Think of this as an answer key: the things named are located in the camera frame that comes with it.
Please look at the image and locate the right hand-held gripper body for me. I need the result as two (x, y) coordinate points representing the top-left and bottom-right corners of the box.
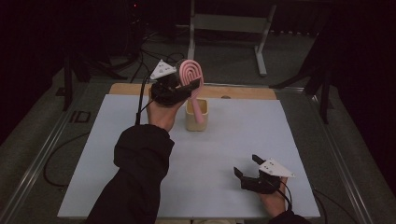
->
(240, 158), (296, 195)

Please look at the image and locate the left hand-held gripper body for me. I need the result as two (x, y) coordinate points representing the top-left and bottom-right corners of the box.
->
(148, 59), (192, 108)

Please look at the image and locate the pink hairbrush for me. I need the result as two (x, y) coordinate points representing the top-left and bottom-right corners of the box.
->
(177, 59), (206, 125)

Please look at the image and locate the beige square cup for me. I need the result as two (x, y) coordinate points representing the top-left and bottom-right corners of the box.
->
(185, 98), (209, 133)

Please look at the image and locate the person's left hand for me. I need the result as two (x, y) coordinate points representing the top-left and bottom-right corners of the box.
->
(146, 88), (187, 133)

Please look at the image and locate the person's right hand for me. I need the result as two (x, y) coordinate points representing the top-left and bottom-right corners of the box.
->
(258, 176), (289, 218)

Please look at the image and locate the white table mat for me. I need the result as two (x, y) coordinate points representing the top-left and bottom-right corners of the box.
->
(57, 93), (321, 219)

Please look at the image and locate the white metal stand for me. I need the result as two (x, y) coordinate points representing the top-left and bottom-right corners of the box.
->
(185, 0), (278, 77)

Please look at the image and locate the black tripod stand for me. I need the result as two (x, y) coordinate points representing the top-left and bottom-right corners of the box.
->
(55, 46), (129, 112)
(269, 31), (335, 125)

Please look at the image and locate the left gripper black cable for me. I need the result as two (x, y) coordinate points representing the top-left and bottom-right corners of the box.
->
(134, 73), (157, 126)

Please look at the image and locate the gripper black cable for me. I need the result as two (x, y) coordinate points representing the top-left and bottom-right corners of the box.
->
(274, 181), (294, 213)
(134, 73), (157, 126)

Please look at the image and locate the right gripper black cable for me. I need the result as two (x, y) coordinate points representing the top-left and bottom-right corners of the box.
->
(274, 181), (294, 213)

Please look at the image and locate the bundle of black cables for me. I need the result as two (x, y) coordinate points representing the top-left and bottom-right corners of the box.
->
(129, 31), (194, 87)

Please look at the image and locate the metal floor rail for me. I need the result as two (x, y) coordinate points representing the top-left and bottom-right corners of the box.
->
(0, 87), (94, 224)
(298, 90), (375, 224)

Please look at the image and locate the black floor cable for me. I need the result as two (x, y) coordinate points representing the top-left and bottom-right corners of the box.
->
(312, 188), (359, 224)
(42, 132), (91, 189)

